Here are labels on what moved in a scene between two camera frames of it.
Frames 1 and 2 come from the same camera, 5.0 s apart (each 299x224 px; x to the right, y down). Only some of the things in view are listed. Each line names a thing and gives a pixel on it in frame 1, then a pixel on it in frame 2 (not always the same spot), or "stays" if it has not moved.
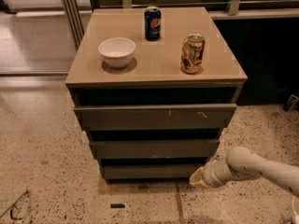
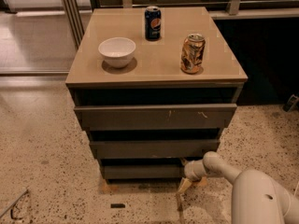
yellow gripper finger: [196, 177] -> [184, 185]
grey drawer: [149, 171] stays
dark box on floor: [290, 103] stays
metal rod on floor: [14, 203] stays
